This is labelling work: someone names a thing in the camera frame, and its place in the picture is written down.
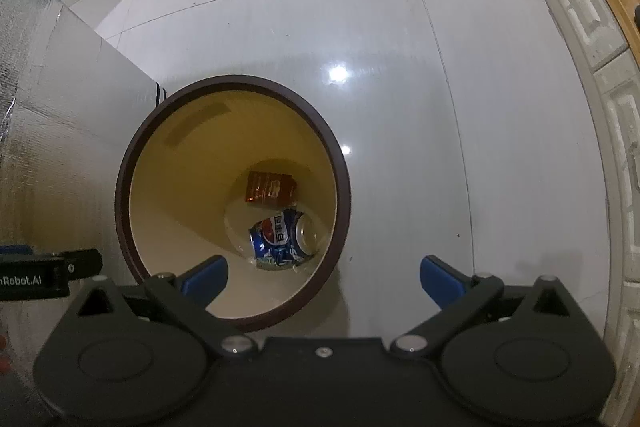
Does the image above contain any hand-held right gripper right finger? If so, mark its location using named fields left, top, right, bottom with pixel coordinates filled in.
left=391, top=255, right=588, bottom=361

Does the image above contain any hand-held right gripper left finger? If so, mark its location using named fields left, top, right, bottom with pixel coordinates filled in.
left=62, top=255, right=257, bottom=361

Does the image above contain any yellow bin with brown rim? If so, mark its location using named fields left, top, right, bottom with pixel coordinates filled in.
left=115, top=76, right=351, bottom=333

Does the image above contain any crushed blue soda can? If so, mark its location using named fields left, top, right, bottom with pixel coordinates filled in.
left=248, top=207, right=321, bottom=269

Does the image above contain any brown snack packet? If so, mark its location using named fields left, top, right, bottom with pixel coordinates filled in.
left=243, top=170, right=297, bottom=208

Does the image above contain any white low cabinet wooden top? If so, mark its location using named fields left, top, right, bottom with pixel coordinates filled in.
left=506, top=0, right=640, bottom=427

